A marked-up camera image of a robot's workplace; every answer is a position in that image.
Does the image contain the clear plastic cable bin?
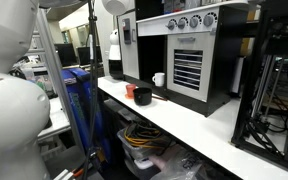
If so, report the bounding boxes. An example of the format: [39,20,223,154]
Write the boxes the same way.
[116,122,172,162]

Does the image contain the aluminium frame post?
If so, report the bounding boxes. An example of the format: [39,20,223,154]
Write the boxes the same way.
[35,7,86,156]

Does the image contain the white bowl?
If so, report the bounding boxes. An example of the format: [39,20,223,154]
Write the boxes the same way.
[101,0,132,17]

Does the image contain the wooden stick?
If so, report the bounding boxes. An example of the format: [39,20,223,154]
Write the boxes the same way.
[151,94,169,102]

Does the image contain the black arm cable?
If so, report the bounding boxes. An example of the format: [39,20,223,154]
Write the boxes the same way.
[82,0,100,180]

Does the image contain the clear plastic bag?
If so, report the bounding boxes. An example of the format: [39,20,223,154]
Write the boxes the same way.
[149,146,209,180]

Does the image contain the black computer monitor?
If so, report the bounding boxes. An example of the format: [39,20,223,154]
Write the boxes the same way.
[53,43,79,68]
[76,45,104,67]

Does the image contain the translucent orange cup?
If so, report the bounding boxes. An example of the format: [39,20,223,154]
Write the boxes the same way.
[125,83,138,98]

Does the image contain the white mug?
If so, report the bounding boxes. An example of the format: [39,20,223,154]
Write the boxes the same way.
[151,71,167,88]

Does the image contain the white toy refrigerator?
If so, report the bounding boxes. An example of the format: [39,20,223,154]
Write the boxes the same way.
[114,9,140,80]

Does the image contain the blue hockey box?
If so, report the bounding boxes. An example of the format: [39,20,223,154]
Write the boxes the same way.
[69,67,114,162]
[61,68,95,154]

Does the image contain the yellow cable bundle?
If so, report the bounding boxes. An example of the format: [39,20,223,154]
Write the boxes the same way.
[123,128,162,148]

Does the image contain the black mug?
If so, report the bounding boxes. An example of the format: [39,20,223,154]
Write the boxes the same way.
[132,86,154,107]

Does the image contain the pink plastic item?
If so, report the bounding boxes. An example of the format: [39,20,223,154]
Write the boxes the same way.
[149,144,187,169]

